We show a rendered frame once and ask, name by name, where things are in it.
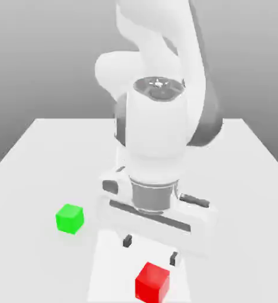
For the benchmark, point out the small red cube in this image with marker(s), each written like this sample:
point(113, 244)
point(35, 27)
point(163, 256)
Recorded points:
point(150, 284)

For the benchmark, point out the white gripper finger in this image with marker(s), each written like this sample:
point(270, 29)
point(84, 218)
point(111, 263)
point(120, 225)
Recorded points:
point(173, 258)
point(127, 241)

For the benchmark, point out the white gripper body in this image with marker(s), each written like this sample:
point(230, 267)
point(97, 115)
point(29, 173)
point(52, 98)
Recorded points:
point(195, 220)

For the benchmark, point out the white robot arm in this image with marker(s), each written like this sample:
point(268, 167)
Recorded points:
point(153, 127)

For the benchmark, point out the small green cube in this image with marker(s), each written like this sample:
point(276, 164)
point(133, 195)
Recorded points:
point(69, 220)

